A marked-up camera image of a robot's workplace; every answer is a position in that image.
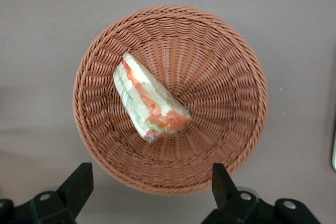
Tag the plastic-wrapped triangle sandwich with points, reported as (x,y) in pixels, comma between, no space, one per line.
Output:
(147,98)

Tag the round brown wicker basket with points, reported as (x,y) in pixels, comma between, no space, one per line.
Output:
(215,90)

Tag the cream rectangular plastic tray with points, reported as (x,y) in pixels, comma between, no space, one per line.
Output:
(334,153)

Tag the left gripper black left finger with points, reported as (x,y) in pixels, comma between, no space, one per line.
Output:
(76,187)

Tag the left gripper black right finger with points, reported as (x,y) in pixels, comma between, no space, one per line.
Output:
(223,187)

